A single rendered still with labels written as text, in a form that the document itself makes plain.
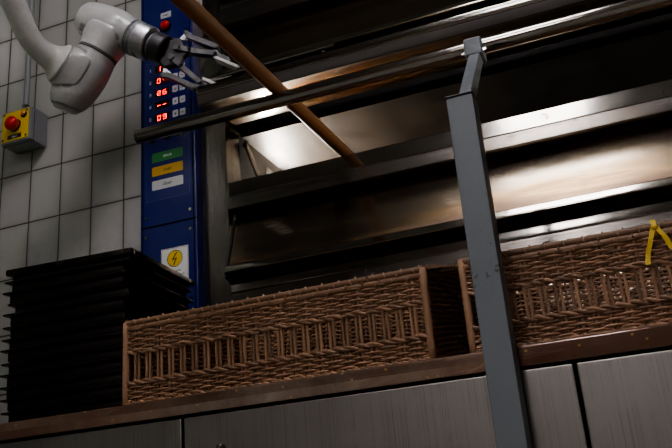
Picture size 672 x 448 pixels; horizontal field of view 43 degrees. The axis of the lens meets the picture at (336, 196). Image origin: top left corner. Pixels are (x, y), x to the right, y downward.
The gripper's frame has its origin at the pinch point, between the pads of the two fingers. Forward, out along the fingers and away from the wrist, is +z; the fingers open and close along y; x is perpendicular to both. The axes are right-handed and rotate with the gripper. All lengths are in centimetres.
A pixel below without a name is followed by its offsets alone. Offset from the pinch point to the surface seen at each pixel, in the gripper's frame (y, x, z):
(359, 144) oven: -6.2, -34.0, 29.9
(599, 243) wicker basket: 18, 63, 91
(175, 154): 20.9, -10.7, -6.0
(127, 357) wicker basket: 65, 44, 29
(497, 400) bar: 45, 71, 87
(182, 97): 6.5, -11.7, -12.2
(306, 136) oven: -0.1, -24.7, 18.2
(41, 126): 27, -23, -50
